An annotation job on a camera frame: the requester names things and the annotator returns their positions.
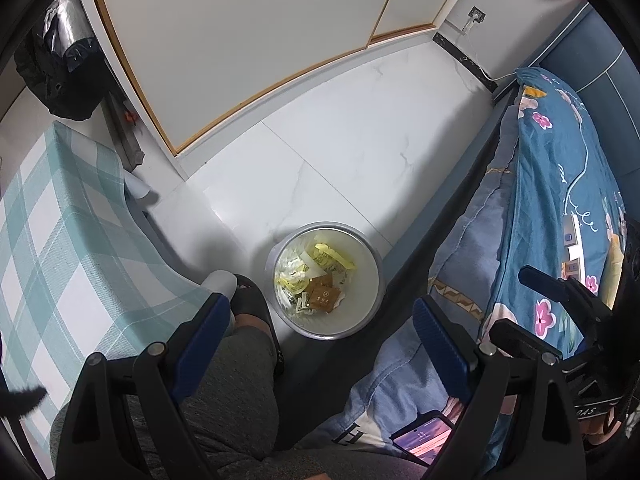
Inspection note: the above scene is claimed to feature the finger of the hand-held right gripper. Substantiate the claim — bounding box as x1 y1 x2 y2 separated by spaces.
518 266 613 318
489 319 576 363

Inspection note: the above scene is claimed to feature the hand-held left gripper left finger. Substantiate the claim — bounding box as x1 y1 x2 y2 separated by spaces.
57 292 232 480

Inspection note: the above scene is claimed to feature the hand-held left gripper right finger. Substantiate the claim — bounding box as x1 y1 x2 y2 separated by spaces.
412 296 586 480

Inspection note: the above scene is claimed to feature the white round waste bin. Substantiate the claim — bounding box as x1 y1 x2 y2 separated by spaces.
265 221 383 342

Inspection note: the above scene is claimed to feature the white tissue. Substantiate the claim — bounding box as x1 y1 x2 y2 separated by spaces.
277 250 313 276

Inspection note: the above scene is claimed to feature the white power strip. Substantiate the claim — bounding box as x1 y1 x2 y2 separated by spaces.
562 212 583 281

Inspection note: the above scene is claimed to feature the black slipper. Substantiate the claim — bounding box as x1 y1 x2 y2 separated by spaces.
231 274 286 376

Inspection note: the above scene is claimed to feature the light blue blanket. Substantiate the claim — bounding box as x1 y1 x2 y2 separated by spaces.
312 105 521 471

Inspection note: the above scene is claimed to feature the smartphone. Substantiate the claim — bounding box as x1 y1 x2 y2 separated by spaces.
390 410 456 467

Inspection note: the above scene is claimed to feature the blue floral quilt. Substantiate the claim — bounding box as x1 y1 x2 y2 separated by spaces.
477 67 628 361

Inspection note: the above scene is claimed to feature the teal plaid tablecloth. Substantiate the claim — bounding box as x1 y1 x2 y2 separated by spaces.
0 122 211 466

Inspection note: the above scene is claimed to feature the person's black jacket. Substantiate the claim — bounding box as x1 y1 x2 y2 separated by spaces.
0 385 46 418

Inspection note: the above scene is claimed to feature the blue upholstered bed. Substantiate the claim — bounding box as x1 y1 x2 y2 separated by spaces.
380 2 640 286

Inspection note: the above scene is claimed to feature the black hanging jacket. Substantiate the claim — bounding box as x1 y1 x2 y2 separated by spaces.
14 25 113 122

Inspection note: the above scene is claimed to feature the white wardrobe wooden trim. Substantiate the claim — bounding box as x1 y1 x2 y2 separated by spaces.
85 0 476 156

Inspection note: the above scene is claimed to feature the silver foil bag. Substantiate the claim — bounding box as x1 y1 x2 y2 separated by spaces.
42 0 96 58

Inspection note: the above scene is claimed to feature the grey metal rail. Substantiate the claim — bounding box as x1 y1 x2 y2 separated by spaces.
102 95 146 168

